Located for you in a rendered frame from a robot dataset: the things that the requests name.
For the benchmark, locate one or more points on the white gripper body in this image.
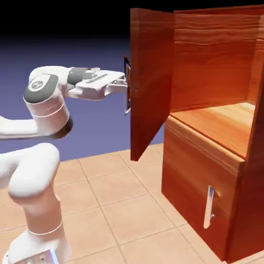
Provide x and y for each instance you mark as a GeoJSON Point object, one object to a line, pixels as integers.
{"type": "Point", "coordinates": [97, 84]}

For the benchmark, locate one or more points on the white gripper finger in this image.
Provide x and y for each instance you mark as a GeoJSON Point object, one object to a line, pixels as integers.
{"type": "Point", "coordinates": [118, 81]}
{"type": "Point", "coordinates": [115, 88]}

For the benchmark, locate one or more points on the wooden cabinet door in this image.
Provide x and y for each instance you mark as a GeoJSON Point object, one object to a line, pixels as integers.
{"type": "Point", "coordinates": [150, 82]}
{"type": "Point", "coordinates": [198, 177]}

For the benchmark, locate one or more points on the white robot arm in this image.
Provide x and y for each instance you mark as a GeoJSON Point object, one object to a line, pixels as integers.
{"type": "Point", "coordinates": [45, 107]}

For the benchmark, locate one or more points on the closed wooden cabinet door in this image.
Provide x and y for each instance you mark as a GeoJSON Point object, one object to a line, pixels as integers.
{"type": "Point", "coordinates": [198, 177]}

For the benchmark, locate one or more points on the reddish wooden cabinet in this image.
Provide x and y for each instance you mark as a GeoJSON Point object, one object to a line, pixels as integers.
{"type": "Point", "coordinates": [216, 132]}

